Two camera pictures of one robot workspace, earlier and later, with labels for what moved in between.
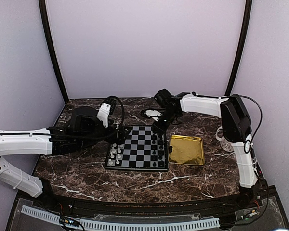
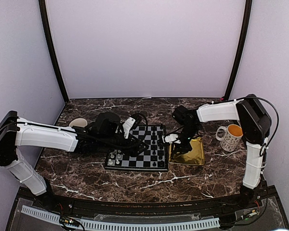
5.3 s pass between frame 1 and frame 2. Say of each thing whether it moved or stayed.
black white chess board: stayed
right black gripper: moved
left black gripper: moved
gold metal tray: stayed
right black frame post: stayed
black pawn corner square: stayed
